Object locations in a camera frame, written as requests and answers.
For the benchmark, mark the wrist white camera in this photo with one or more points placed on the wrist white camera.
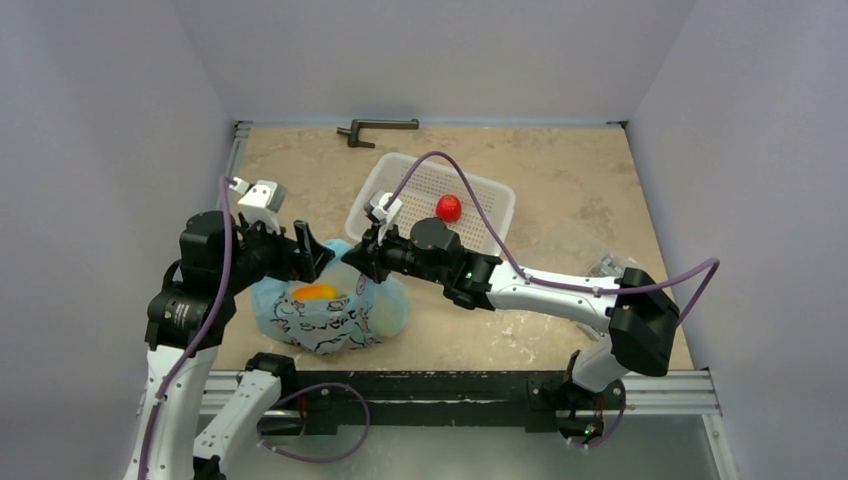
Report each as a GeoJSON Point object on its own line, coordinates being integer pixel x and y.
{"type": "Point", "coordinates": [383, 209]}
{"type": "Point", "coordinates": [259, 203]}

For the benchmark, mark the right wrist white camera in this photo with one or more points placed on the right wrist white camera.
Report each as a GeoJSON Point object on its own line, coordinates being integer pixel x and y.
{"type": "Point", "coordinates": [383, 209]}

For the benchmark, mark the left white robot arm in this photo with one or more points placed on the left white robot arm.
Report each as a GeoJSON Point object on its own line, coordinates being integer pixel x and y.
{"type": "Point", "coordinates": [220, 256]}

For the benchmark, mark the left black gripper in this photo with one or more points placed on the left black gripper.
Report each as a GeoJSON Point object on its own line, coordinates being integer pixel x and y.
{"type": "Point", "coordinates": [310, 256]}

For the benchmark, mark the light blue plastic bag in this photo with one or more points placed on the light blue plastic bag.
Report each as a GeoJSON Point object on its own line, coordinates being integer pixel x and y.
{"type": "Point", "coordinates": [366, 314]}

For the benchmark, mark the dark metal bracket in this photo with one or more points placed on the dark metal bracket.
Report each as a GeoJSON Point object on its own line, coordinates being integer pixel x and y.
{"type": "Point", "coordinates": [352, 133]}

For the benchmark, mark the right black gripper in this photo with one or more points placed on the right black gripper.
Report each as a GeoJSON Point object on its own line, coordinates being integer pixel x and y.
{"type": "Point", "coordinates": [378, 252]}

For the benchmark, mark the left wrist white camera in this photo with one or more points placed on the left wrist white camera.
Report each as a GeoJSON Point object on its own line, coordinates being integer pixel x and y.
{"type": "Point", "coordinates": [259, 203]}

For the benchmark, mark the yellow fake mango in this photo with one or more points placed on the yellow fake mango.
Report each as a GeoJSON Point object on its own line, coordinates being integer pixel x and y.
{"type": "Point", "coordinates": [315, 292]}

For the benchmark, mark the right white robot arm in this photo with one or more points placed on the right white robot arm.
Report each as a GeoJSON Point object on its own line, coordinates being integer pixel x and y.
{"type": "Point", "coordinates": [636, 318]}

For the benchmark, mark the clear plastic screw box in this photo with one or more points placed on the clear plastic screw box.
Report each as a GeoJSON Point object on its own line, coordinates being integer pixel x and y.
{"type": "Point", "coordinates": [567, 249]}

